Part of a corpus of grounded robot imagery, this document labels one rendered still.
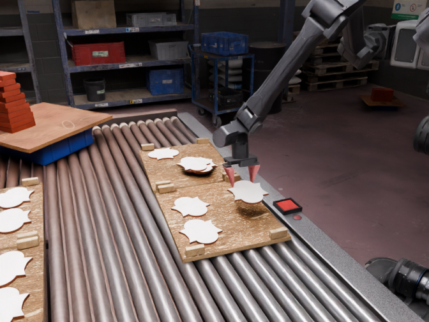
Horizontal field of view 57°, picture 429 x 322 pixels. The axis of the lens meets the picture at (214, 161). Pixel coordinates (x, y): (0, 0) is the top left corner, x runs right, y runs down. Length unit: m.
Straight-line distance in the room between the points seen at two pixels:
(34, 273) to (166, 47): 4.78
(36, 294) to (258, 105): 0.80
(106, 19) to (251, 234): 4.62
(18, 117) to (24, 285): 0.97
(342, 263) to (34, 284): 0.85
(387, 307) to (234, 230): 0.48
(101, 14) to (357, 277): 4.88
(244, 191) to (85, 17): 4.47
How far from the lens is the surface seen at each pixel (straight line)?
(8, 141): 1.87
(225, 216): 1.33
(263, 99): 1.20
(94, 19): 5.54
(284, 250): 1.23
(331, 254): 1.25
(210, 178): 1.58
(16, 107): 1.96
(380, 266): 2.40
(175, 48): 5.77
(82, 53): 5.49
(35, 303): 1.12
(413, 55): 1.57
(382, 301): 1.15
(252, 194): 1.28
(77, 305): 1.10
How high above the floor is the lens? 1.66
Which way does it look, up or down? 25 degrees down
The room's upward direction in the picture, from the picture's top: straight up
